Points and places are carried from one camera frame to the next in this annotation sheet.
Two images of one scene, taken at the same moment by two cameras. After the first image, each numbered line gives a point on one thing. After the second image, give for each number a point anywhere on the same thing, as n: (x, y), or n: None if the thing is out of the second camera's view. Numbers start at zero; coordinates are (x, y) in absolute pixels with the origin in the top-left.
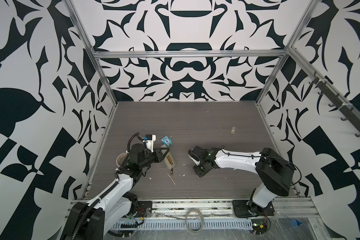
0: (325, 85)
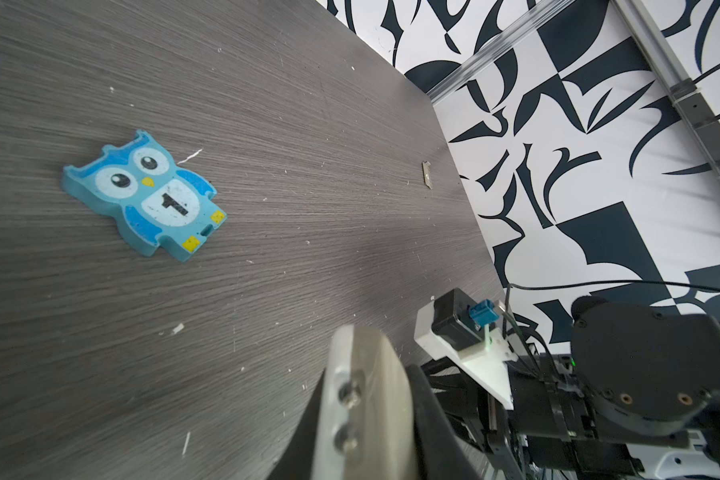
0: (712, 133)
